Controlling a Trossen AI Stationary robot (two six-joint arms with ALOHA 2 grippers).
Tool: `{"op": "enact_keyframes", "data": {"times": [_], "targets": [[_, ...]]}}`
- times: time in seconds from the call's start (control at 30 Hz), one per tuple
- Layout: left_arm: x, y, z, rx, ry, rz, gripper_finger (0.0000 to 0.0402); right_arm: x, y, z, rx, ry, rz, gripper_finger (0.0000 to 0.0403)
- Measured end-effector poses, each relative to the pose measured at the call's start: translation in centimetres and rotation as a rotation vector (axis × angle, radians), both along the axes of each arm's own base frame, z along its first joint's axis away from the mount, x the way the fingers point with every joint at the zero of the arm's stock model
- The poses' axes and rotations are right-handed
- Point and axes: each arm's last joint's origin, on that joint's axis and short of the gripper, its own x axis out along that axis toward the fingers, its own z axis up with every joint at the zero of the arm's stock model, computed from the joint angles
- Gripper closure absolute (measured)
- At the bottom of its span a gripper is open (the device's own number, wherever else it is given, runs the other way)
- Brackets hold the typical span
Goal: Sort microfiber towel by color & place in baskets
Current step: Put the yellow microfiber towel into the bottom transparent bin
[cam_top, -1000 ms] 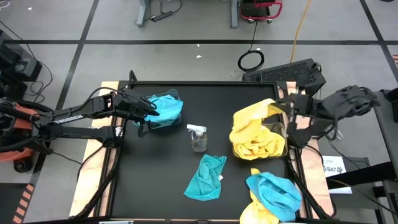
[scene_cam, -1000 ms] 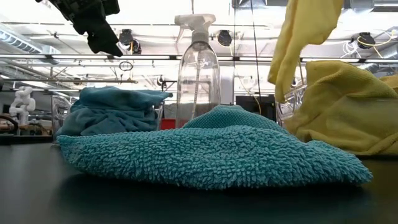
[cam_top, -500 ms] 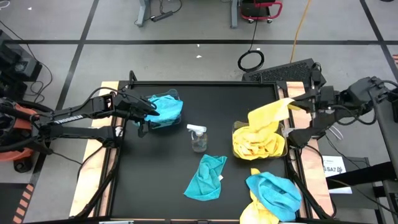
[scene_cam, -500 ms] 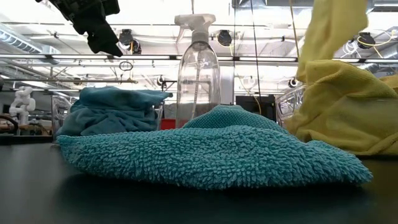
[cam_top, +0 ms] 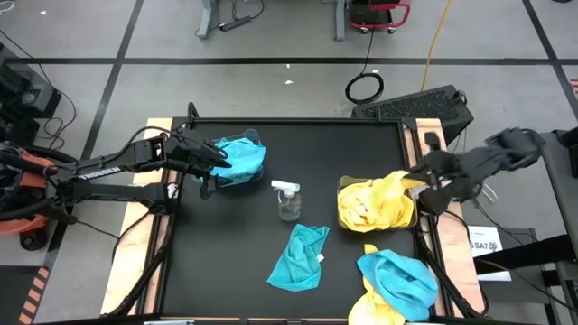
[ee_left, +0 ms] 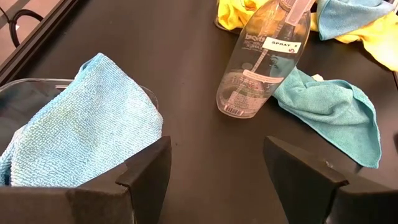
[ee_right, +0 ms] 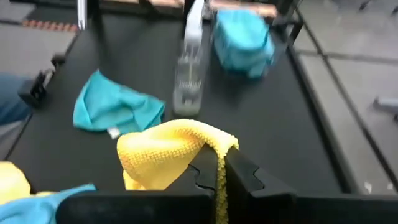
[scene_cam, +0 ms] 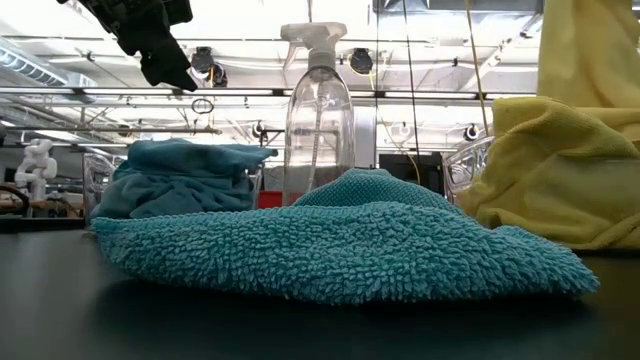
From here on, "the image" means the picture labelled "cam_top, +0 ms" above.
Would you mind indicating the clear spray bottle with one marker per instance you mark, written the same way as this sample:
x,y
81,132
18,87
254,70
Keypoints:
x,y
289,207

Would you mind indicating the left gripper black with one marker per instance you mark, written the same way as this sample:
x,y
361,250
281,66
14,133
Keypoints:
x,y
189,153

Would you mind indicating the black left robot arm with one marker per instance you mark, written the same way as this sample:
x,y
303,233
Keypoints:
x,y
113,169

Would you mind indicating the white paper label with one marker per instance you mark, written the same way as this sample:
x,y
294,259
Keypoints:
x,y
485,234

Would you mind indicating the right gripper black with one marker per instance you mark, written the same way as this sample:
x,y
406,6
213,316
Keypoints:
x,y
440,169

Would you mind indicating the black metal stand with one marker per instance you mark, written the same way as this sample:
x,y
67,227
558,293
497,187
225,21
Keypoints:
x,y
519,259

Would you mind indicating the red framed cart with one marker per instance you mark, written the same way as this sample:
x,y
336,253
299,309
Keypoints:
x,y
375,13

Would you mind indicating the clear plastic basket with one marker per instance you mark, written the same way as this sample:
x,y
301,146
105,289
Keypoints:
x,y
345,180
257,135

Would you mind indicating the orange shop vacuum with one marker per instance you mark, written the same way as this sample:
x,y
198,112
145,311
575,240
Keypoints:
x,y
31,178

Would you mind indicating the black power strip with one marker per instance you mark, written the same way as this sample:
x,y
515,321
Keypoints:
x,y
235,24

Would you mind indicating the black equipment box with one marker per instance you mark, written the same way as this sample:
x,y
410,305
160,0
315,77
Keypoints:
x,y
27,97

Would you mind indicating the grey desk leg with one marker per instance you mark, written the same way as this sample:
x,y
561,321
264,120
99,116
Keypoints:
x,y
208,18
339,20

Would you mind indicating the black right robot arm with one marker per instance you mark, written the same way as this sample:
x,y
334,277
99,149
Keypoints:
x,y
510,149

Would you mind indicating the teal microfiber towel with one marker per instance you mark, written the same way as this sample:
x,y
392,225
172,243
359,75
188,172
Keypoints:
x,y
298,262

